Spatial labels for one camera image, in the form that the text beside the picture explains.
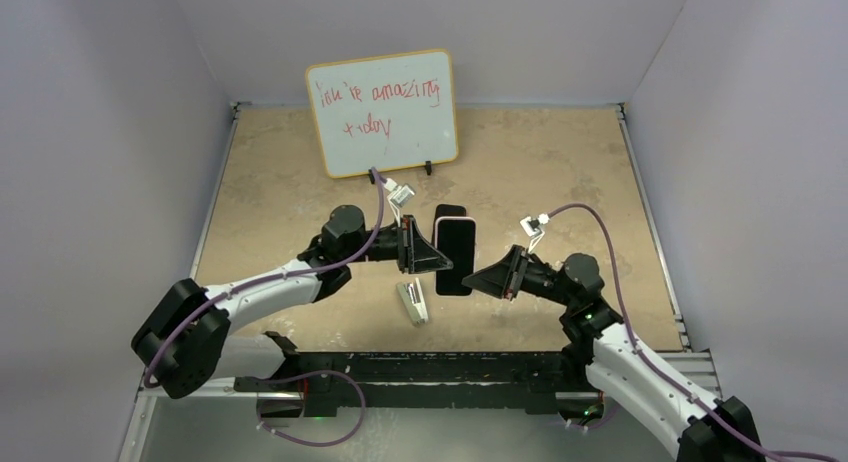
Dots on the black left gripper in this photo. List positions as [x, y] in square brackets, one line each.
[413, 253]

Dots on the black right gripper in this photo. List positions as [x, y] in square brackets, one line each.
[501, 280]

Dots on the dark smartphone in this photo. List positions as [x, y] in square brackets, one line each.
[456, 247]

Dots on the clear beige phone case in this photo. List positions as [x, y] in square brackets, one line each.
[437, 222]

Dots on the black phone case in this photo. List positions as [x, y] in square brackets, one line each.
[449, 210]

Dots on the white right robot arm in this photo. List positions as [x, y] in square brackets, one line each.
[690, 422]

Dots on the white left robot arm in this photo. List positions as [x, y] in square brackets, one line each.
[181, 342]

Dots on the silver stapler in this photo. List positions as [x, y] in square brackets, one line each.
[412, 297]

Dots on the whiteboard with red writing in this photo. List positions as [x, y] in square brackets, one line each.
[390, 112]

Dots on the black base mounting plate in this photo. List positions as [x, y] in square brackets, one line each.
[538, 383]

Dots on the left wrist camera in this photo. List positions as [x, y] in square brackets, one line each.
[398, 195]

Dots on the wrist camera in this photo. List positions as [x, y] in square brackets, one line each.
[534, 227]
[398, 195]

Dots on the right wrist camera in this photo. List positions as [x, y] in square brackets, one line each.
[534, 227]

